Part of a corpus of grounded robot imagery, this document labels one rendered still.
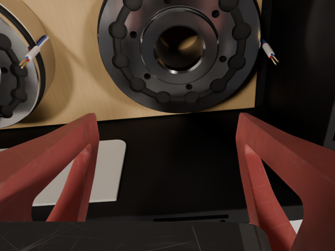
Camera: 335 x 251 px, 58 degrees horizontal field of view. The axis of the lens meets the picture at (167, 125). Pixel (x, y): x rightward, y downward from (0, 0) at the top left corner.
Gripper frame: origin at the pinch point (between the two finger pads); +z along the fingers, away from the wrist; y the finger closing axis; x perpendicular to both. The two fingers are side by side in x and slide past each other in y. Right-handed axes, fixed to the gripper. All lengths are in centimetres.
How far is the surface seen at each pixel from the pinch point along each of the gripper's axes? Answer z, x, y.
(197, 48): 9.9, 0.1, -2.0
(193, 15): 7.8, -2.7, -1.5
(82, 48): 11.6, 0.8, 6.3
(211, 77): 8.3, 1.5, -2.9
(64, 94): 11.7, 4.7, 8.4
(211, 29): 7.8, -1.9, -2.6
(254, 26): 8.3, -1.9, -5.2
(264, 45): 8.3, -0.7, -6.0
